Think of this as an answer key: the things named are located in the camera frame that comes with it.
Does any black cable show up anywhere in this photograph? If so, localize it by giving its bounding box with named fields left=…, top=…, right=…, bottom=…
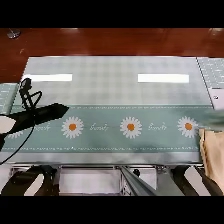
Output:
left=0, top=114, right=38, bottom=166

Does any silver frame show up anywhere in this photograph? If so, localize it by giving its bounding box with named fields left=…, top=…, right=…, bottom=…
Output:
left=0, top=161, right=224, bottom=197

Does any tan garment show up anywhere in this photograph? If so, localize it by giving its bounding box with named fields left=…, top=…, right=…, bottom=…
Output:
left=198, top=127, right=224, bottom=194

